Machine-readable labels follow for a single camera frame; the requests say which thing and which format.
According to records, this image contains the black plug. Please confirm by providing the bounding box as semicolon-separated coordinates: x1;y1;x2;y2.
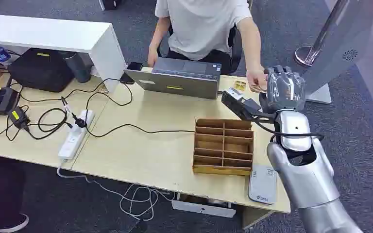
71;113;88;130

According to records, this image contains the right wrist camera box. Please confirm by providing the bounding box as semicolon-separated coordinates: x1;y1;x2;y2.
221;89;263;121

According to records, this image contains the grey standing kiosk panel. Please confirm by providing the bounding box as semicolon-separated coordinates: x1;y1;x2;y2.
302;0;373;105

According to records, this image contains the white desk shelf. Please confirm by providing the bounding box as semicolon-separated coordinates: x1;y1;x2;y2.
0;13;128;94

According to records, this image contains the black bag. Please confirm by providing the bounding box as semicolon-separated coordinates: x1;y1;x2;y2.
7;48;75;94

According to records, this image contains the chrome stanchion post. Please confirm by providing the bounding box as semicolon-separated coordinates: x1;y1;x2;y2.
294;0;350;68

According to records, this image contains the blue small gadget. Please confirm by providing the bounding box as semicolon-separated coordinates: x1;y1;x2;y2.
0;46;12;64

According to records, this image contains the grey laptop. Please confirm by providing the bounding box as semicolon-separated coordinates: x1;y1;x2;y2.
124;57;222;100

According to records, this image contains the black phone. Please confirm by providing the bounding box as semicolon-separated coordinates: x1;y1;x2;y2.
119;62;144;85

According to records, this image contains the white under-desk bracket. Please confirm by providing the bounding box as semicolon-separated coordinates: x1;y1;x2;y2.
171;200;237;219

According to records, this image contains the wooden card box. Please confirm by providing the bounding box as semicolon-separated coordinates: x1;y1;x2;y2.
192;118;255;177

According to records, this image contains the dark cylindrical cup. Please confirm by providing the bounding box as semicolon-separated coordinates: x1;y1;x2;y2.
60;51;93;84

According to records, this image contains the black office chair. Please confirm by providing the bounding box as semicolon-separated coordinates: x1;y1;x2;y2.
227;25;244;74

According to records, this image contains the black laptop power cable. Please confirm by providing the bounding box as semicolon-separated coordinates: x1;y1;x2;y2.
84;78;196;139

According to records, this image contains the white power strip cable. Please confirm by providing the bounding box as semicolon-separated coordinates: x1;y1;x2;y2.
56;160;176;222

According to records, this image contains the white power strip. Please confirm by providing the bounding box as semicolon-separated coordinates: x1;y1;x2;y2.
57;109;96;162

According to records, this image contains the grey flat card reader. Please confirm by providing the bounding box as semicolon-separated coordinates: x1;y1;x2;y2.
248;164;278;206

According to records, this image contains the person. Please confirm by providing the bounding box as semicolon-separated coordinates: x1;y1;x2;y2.
147;0;269;94

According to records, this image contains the bystander's dark leg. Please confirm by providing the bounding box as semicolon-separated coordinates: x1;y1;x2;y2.
0;153;27;226

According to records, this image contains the person's right hand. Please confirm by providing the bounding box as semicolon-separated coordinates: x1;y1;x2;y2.
146;48;159;68

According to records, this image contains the black shoe white sole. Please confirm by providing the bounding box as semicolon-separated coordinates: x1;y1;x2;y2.
0;213;30;233

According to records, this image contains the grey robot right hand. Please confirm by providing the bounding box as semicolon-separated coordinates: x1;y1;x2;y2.
259;66;306;114

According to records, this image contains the black adapter cable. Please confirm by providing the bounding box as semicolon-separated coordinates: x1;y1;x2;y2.
0;96;74;142

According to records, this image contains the black power adapter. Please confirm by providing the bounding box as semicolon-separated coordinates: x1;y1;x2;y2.
7;106;32;130

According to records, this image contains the person's left hand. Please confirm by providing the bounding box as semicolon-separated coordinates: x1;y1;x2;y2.
246;67;269;93

